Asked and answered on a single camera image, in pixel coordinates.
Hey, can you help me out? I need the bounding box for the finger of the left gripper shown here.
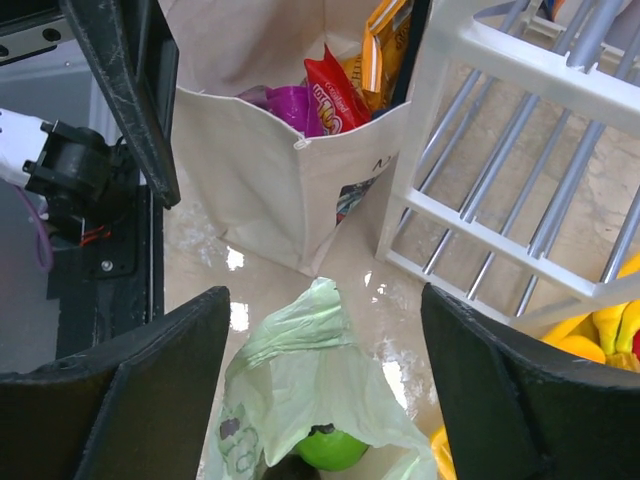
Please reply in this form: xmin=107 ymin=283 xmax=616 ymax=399
xmin=59 ymin=0 xmax=180 ymax=208

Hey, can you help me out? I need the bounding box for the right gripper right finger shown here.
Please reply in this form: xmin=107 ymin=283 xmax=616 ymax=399
xmin=421 ymin=284 xmax=639 ymax=479

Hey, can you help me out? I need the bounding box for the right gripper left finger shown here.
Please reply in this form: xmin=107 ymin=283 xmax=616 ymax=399
xmin=1 ymin=286 xmax=230 ymax=479

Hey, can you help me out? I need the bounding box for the light green plastic bag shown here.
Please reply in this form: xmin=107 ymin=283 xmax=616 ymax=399
xmin=199 ymin=278 xmax=438 ymax=479

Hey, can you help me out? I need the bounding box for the purple snack bag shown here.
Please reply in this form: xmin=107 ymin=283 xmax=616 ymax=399
xmin=238 ymin=85 xmax=324 ymax=137

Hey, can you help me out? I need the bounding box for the green toy watermelon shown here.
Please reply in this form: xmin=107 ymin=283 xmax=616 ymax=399
xmin=294 ymin=424 xmax=370 ymax=472

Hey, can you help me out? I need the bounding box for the red gummy candy bag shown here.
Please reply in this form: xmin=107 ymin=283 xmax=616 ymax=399
xmin=304 ymin=45 xmax=371 ymax=135

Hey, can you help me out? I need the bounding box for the cream canvas tote bag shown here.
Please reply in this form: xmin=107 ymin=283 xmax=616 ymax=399
xmin=163 ymin=0 xmax=410 ymax=276

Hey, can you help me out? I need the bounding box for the orange kettle chips bag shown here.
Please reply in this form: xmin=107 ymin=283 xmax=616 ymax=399
xmin=340 ymin=0 xmax=414 ymax=111

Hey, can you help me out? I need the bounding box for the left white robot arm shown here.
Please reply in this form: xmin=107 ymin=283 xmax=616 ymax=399
xmin=1 ymin=1 xmax=181 ymax=242

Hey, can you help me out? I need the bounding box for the yellow banana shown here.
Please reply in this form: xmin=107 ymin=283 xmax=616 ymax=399
xmin=539 ymin=252 xmax=640 ymax=374

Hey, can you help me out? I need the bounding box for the white metal shelf rack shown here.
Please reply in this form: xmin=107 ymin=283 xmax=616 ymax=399
xmin=377 ymin=1 xmax=639 ymax=335

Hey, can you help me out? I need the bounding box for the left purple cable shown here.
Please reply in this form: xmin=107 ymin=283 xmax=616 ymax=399
xmin=12 ymin=184 xmax=55 ymax=274

